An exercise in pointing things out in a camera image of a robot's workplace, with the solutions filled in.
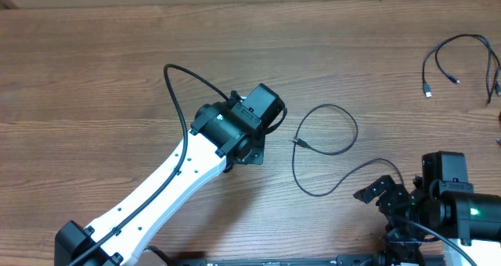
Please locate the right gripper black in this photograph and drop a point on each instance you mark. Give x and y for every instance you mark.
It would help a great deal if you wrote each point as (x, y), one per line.
(385, 203)

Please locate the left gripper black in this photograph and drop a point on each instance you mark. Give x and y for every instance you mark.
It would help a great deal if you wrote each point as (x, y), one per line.
(257, 154)

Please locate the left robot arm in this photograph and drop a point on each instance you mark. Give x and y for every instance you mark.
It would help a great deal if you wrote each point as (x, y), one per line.
(222, 135)

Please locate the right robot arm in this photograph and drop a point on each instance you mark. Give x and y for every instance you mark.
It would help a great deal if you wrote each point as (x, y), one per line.
(443, 221)

